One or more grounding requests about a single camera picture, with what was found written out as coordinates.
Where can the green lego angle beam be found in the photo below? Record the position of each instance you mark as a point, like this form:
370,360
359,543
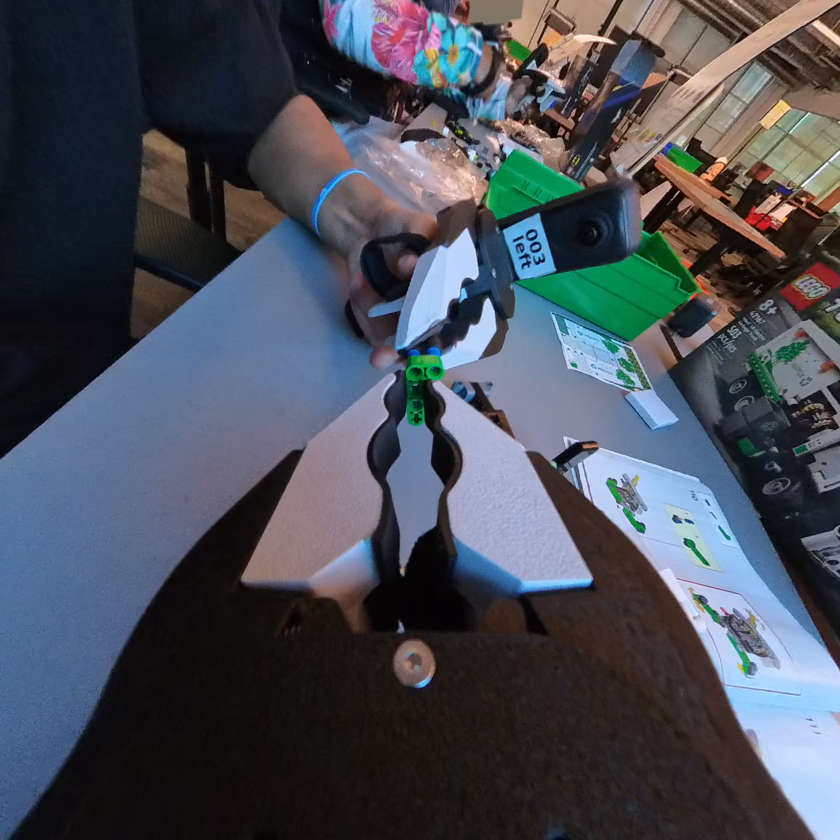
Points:
415,394

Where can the clear plastic bags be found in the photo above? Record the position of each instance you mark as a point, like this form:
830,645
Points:
420,164

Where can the green plastic bin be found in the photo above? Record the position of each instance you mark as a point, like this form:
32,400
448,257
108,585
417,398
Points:
590,289

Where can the dark lego set box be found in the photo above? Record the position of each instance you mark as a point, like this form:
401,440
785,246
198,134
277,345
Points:
768,426

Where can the person's left forearm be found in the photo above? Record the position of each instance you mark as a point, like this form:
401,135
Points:
295,151

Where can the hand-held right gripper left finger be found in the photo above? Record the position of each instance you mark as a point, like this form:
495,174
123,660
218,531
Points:
321,518

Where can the person's left hand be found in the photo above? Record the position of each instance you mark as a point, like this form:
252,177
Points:
367,210

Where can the background wooden table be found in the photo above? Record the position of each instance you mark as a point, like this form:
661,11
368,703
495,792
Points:
715,207

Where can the small dark container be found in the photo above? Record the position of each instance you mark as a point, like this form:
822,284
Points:
692,317

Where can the small white box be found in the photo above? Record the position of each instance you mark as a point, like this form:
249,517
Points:
649,409

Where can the light blue wristband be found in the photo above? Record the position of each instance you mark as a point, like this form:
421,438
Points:
328,193

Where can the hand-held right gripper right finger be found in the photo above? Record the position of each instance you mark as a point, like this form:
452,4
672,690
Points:
518,518

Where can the black box yellow emblem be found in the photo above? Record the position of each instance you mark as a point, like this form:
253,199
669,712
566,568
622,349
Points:
610,111

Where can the open instruction booklet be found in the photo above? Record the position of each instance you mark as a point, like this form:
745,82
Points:
722,590

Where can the green white sticker sheet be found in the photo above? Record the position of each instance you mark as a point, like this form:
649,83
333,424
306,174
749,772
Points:
600,354

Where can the white black lego truck model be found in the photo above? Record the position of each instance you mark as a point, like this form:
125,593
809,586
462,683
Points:
489,407

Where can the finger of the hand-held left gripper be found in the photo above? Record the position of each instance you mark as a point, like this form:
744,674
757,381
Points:
439,282
482,338

